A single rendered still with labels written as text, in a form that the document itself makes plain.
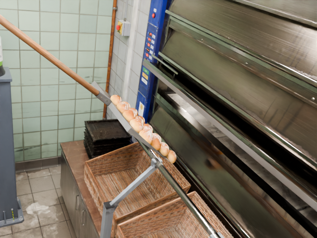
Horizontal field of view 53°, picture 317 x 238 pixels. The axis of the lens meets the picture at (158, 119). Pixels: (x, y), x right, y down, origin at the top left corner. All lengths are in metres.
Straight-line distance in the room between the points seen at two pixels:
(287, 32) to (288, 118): 0.34
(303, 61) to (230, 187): 0.74
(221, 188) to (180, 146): 0.41
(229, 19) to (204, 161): 0.78
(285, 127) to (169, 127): 0.94
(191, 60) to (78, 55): 1.31
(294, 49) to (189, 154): 0.90
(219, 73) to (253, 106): 0.29
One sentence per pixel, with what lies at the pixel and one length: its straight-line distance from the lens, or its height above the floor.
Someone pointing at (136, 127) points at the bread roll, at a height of 1.22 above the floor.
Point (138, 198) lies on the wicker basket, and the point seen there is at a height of 0.59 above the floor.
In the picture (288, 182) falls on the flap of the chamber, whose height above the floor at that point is 1.40.
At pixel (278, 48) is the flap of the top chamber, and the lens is 1.40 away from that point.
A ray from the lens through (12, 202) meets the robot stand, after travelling 2.75.
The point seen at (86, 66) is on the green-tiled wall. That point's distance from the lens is 2.96.
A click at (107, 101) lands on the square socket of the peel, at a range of 1.68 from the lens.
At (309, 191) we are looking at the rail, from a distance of 1.19.
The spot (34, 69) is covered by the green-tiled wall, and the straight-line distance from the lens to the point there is 2.87.
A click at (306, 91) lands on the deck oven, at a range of 1.33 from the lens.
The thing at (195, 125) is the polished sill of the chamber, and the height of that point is 1.18.
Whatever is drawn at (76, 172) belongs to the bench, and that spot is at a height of 0.58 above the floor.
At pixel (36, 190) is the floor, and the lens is 3.12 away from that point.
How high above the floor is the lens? 2.04
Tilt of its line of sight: 27 degrees down
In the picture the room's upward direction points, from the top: 10 degrees clockwise
